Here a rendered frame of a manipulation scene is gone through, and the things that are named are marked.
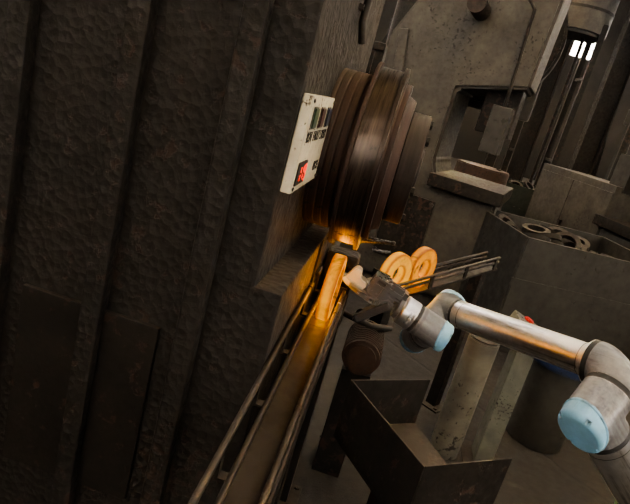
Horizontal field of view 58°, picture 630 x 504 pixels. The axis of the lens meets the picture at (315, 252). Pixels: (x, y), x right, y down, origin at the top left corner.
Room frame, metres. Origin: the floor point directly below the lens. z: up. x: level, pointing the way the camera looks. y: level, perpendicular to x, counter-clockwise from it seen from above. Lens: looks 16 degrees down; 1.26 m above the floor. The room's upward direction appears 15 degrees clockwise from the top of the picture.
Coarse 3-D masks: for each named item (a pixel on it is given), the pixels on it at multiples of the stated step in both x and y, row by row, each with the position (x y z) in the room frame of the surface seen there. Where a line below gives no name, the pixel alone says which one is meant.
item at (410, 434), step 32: (352, 384) 1.04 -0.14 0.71; (384, 384) 1.09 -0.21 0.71; (416, 384) 1.13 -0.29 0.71; (352, 416) 1.02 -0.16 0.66; (384, 416) 1.10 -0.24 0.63; (416, 416) 1.15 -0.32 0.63; (352, 448) 0.99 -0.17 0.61; (384, 448) 0.91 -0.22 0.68; (416, 448) 1.06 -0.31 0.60; (384, 480) 0.89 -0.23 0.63; (416, 480) 0.83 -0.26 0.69; (448, 480) 0.86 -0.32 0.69; (480, 480) 0.89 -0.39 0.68
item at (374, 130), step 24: (384, 72) 1.40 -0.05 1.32; (408, 72) 1.41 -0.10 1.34; (384, 96) 1.32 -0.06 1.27; (384, 120) 1.29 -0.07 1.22; (360, 144) 1.27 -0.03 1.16; (384, 144) 1.25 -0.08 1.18; (360, 168) 1.26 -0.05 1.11; (360, 192) 1.27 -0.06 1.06; (336, 216) 1.30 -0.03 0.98; (360, 216) 1.27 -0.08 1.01; (360, 240) 1.50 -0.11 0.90
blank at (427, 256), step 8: (424, 248) 2.04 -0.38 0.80; (416, 256) 2.01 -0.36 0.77; (424, 256) 2.03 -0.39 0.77; (432, 256) 2.07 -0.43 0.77; (416, 264) 2.00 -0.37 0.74; (424, 264) 2.09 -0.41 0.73; (432, 264) 2.08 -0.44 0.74; (416, 272) 2.01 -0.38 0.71; (424, 272) 2.07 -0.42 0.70; (432, 272) 2.10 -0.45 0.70; (408, 280) 2.01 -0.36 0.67; (424, 280) 2.07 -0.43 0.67
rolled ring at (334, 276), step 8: (336, 256) 1.47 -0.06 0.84; (344, 256) 1.49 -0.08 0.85; (336, 264) 1.44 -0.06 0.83; (344, 264) 1.48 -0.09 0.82; (328, 272) 1.41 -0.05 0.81; (336, 272) 1.42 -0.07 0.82; (328, 280) 1.40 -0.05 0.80; (336, 280) 1.40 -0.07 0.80; (328, 288) 1.39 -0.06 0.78; (336, 288) 1.54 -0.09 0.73; (320, 296) 1.39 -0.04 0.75; (328, 296) 1.39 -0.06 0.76; (336, 296) 1.53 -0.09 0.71; (320, 304) 1.40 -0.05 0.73; (328, 304) 1.39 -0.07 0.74; (320, 312) 1.41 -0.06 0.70; (328, 312) 1.41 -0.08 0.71
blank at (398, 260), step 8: (392, 256) 1.91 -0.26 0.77; (400, 256) 1.91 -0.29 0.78; (408, 256) 1.95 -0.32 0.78; (384, 264) 1.89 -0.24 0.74; (392, 264) 1.89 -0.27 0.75; (400, 264) 1.92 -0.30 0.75; (408, 264) 1.96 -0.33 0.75; (384, 272) 1.88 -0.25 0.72; (392, 272) 1.90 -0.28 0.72; (400, 272) 1.97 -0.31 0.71; (408, 272) 1.97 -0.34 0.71; (400, 280) 1.95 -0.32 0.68
